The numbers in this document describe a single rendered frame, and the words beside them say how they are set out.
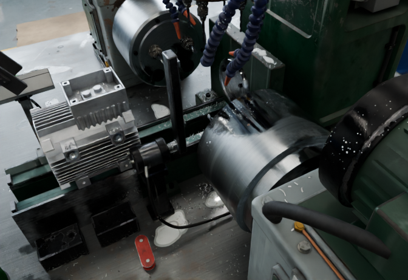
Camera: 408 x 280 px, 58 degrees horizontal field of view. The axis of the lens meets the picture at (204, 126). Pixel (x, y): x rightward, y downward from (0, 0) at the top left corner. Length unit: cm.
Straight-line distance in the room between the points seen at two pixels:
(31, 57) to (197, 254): 117
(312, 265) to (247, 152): 23
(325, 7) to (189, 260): 64
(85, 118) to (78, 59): 85
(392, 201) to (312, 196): 19
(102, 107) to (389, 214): 61
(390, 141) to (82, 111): 60
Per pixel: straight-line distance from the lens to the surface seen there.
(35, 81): 107
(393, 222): 38
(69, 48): 176
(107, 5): 126
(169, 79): 72
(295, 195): 57
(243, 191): 65
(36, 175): 102
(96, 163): 86
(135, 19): 110
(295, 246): 53
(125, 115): 83
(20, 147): 131
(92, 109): 82
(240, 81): 97
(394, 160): 42
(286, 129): 66
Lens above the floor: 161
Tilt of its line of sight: 42 degrees down
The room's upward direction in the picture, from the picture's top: 3 degrees counter-clockwise
